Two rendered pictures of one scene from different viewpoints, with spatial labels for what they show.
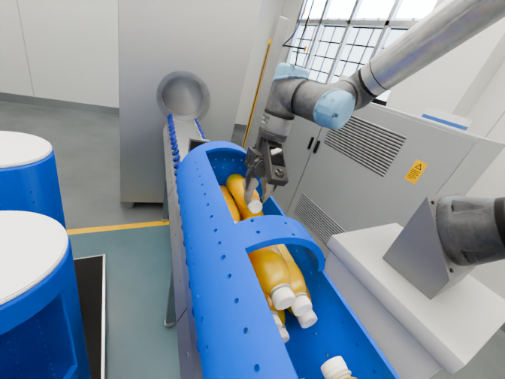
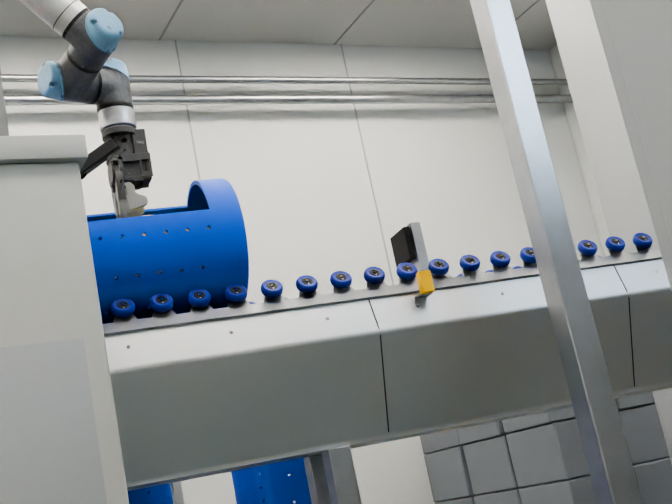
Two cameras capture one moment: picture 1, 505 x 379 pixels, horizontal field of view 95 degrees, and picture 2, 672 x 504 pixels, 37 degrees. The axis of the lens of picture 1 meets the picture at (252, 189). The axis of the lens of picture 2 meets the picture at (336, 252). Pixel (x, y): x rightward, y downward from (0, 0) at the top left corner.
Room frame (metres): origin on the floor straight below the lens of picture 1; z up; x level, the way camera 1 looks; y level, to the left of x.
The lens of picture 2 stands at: (1.24, -1.92, 0.53)
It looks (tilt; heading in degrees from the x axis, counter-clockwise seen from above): 13 degrees up; 98
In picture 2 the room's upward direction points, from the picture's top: 12 degrees counter-clockwise
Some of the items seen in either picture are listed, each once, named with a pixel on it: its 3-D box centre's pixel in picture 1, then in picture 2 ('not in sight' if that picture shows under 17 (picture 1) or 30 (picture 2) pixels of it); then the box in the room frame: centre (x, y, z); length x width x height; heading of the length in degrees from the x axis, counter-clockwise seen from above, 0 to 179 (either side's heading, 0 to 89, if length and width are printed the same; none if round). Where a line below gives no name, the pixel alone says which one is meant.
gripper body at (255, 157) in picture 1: (265, 153); (126, 159); (0.60, -0.01, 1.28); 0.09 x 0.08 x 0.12; 28
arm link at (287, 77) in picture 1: (287, 92); (110, 88); (0.59, -0.01, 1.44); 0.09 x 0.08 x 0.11; 52
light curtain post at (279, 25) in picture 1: (241, 171); (562, 281); (1.40, 0.11, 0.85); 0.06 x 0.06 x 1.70; 28
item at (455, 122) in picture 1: (446, 119); not in sight; (1.74, -1.09, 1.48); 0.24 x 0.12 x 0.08; 44
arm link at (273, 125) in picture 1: (275, 124); (117, 123); (0.59, -0.01, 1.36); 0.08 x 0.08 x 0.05
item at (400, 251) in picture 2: (198, 153); (411, 261); (1.10, 0.32, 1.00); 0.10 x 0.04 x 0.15; 118
